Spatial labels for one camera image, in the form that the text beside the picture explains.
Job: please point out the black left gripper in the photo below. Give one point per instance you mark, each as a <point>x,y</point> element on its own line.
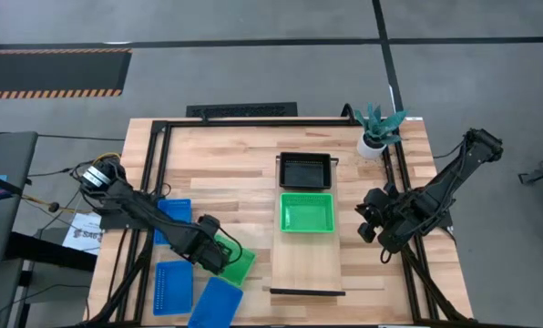
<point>205,241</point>

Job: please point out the black floor grate strip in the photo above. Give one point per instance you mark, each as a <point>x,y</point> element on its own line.
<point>242,109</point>

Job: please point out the green artificial plant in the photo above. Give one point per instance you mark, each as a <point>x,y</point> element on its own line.
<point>381,125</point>

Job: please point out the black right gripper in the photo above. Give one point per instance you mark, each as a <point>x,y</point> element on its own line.
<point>396,218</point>

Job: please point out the black plastic basket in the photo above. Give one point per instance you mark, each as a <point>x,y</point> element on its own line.
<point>305,175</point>

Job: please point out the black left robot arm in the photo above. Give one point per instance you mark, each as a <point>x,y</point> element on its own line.
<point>153,218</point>

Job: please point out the green plastic basket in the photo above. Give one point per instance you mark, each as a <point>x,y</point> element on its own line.
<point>307,214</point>
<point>242,266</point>

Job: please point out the grey stand base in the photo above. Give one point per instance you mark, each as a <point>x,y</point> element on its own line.
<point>542,172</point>

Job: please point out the black hazard-striped floor mat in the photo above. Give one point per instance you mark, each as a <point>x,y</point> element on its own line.
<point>48,70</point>

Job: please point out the blue plastic basket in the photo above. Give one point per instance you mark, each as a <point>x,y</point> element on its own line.
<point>178,209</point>
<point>214,305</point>
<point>173,289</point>

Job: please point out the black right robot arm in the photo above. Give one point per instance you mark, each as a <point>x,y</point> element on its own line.
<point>453,182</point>

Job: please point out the grey side table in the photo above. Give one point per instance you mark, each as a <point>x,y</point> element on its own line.
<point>7,155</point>

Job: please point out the white printed paper sheet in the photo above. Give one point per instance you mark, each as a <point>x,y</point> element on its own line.
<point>82,232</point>

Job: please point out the black aluminium table frame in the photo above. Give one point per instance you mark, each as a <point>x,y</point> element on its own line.
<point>253,123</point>

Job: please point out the white plant pot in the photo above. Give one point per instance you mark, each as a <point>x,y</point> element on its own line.
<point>369,148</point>

